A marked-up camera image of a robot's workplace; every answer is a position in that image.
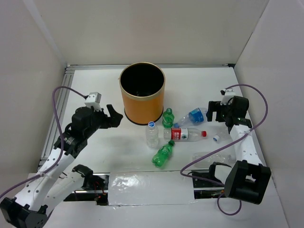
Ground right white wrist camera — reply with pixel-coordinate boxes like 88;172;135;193
220;88;236;105

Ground purple cable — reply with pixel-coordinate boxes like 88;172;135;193
0;85;90;199
180;84;269;216

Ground small green bottle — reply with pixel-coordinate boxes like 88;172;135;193
162;108;174;128

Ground aluminium frame rail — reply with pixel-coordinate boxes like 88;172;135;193
39;67;75;164
65;63;235;71

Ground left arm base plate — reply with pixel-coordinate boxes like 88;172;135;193
64;173;109;206

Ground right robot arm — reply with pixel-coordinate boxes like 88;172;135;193
207;96;271;205

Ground aluminium frame rail left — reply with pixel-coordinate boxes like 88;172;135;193
39;67;75;164

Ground aluminium frame rail back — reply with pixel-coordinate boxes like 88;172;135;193
65;63;235;71

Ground clear bottle blue-white cap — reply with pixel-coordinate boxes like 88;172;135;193
145;122;159;148

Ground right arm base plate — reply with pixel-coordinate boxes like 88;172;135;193
188;170;224;200

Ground red label clear bottle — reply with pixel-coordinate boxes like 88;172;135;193
163;128;207;142

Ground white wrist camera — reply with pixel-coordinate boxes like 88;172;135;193
85;92;102;110
220;88;236;105

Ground orange cylindrical bin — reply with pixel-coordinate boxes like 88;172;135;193
119;62;166;125

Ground green soda bottle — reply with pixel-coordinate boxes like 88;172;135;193
152;140;175;168

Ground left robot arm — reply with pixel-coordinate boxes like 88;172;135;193
0;104;123;228

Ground clear crushed label-less bottle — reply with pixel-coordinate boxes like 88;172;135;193
194;152;236;168

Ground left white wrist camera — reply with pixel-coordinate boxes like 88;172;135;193
85;92;102;110

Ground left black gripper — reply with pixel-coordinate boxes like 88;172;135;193
85;104;124;137

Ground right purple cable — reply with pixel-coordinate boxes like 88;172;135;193
180;84;269;216

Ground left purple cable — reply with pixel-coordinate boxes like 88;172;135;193
0;85;90;199

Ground blue label clear bottle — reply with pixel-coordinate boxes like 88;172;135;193
173;108;207;128

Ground clear bottle white-blue cap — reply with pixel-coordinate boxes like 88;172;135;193
213;130;230;143

